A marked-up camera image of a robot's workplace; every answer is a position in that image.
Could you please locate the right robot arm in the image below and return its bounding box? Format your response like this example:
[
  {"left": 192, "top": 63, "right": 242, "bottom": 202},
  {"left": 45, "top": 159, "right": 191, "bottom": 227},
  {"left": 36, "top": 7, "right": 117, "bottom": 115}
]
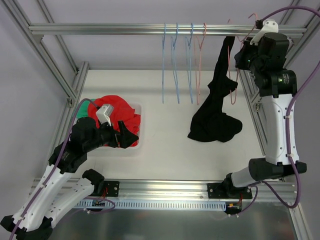
[{"left": 223, "top": 32, "right": 307, "bottom": 199}]

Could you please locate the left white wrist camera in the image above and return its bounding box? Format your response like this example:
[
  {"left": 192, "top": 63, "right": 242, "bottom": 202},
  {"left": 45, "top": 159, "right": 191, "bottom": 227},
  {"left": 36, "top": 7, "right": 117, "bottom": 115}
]
[{"left": 95, "top": 104, "right": 114, "bottom": 126}]

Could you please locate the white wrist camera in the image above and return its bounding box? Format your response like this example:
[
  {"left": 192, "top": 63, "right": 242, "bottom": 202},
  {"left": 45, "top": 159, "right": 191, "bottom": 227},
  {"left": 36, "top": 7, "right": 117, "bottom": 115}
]
[
  {"left": 95, "top": 104, "right": 114, "bottom": 126},
  {"left": 249, "top": 19, "right": 279, "bottom": 46}
]

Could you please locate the white plastic basket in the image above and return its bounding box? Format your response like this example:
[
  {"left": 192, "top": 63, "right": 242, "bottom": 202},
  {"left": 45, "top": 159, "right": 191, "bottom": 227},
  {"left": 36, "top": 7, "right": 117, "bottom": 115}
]
[{"left": 82, "top": 101, "right": 143, "bottom": 154}]

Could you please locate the green tank top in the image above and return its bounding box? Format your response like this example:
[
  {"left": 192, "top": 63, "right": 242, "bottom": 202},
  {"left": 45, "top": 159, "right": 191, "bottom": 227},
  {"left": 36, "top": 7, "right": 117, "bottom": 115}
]
[{"left": 75, "top": 100, "right": 91, "bottom": 119}]

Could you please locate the white slotted cable duct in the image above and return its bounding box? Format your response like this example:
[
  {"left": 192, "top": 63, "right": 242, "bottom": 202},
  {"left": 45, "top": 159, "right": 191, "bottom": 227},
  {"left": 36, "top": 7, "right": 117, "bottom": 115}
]
[{"left": 74, "top": 199, "right": 227, "bottom": 212}]

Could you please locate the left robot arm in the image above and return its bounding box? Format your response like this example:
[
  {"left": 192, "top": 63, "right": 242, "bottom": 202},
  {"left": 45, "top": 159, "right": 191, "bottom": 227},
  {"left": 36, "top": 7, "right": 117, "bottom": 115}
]
[{"left": 0, "top": 117, "right": 139, "bottom": 240}]

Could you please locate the blue hanger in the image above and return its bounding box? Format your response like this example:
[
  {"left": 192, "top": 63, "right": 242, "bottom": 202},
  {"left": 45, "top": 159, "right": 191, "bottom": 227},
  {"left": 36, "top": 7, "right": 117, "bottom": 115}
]
[
  {"left": 170, "top": 23, "right": 180, "bottom": 104},
  {"left": 184, "top": 23, "right": 194, "bottom": 104},
  {"left": 161, "top": 23, "right": 167, "bottom": 104}
]

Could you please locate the black tank top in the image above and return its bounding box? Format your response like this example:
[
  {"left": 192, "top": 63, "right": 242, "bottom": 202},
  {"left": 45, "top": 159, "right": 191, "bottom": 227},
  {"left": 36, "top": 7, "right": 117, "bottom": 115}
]
[{"left": 187, "top": 36, "right": 243, "bottom": 143}]

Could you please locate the red tank top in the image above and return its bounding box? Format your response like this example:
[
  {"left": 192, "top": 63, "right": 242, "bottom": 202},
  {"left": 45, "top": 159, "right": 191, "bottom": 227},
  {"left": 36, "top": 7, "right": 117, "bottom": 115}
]
[{"left": 83, "top": 95, "right": 141, "bottom": 136}]

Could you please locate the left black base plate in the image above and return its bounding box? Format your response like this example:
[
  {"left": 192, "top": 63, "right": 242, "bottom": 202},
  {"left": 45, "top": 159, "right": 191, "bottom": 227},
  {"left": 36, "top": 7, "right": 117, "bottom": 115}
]
[{"left": 91, "top": 180, "right": 120, "bottom": 198}]

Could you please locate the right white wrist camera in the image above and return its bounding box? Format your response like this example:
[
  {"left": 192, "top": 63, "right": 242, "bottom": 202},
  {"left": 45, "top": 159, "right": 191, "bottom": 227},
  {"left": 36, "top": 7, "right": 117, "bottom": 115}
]
[{"left": 249, "top": 19, "right": 279, "bottom": 46}]

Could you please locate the pink hanger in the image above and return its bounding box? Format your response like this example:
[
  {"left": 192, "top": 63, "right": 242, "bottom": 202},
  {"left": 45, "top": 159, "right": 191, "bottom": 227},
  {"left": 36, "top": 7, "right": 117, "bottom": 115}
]
[
  {"left": 193, "top": 23, "right": 207, "bottom": 105},
  {"left": 227, "top": 12, "right": 258, "bottom": 105}
]

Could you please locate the aluminium hanging rail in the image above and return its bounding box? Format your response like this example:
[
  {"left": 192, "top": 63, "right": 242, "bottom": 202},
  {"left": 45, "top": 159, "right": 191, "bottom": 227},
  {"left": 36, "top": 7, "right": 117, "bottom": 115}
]
[{"left": 28, "top": 22, "right": 307, "bottom": 36}]

